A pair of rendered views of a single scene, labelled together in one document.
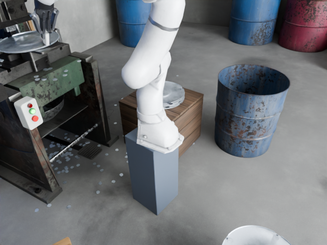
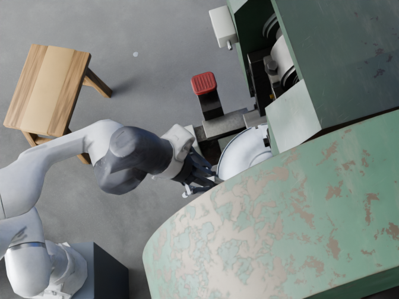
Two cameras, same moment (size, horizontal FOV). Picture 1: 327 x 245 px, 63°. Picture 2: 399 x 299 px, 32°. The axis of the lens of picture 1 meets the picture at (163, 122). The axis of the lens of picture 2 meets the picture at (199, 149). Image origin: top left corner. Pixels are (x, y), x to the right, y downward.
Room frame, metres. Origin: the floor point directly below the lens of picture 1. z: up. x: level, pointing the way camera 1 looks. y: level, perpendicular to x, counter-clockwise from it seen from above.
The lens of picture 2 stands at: (1.78, 0.29, 2.55)
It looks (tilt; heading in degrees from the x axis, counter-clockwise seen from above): 68 degrees down; 157
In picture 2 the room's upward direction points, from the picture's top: 24 degrees counter-clockwise
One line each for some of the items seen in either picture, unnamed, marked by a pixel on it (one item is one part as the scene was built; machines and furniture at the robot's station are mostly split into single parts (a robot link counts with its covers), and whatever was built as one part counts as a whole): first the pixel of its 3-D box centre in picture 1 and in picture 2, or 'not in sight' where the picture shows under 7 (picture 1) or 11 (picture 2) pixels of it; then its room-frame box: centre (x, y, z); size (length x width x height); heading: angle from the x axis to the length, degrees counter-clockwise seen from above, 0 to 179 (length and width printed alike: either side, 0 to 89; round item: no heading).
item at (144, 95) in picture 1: (153, 78); (37, 267); (1.00, 0.04, 0.71); 0.18 x 0.11 x 0.25; 149
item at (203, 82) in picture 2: not in sight; (205, 87); (0.97, 0.73, 0.72); 0.07 x 0.06 x 0.08; 60
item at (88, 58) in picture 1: (51, 72); not in sight; (1.67, 0.75, 0.45); 0.92 x 0.12 x 0.90; 60
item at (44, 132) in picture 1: (38, 114); not in sight; (1.38, 0.77, 0.31); 0.43 x 0.42 x 0.01; 150
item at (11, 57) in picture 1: (16, 49); not in sight; (1.37, 0.77, 0.72); 0.20 x 0.16 x 0.03; 150
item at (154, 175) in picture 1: (154, 167); (87, 284); (0.97, 0.06, 0.23); 0.18 x 0.18 x 0.45; 49
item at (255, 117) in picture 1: (246, 111); not in sight; (1.44, -0.55, 0.24); 0.42 x 0.42 x 0.48
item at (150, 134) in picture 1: (157, 124); (45, 269); (0.94, 0.02, 0.52); 0.22 x 0.19 x 0.14; 49
